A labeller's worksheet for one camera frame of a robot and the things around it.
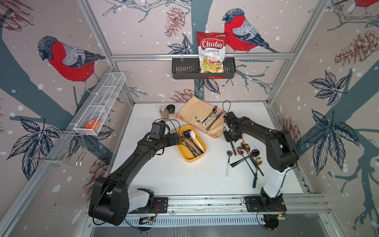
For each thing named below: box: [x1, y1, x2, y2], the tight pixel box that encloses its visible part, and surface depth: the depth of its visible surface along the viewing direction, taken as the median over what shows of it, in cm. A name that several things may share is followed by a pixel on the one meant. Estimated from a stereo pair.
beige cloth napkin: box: [177, 95, 228, 139], surface depth 113 cm
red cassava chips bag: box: [196, 31, 228, 74], surface depth 85 cm
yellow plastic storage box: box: [176, 124, 208, 163], surface depth 96 cm
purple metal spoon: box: [183, 130, 204, 155], surface depth 100 cm
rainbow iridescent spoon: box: [236, 146, 257, 179], surface depth 94 cm
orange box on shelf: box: [84, 119, 101, 132], surface depth 68 cm
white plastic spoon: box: [189, 130, 205, 153], surface depth 100 cm
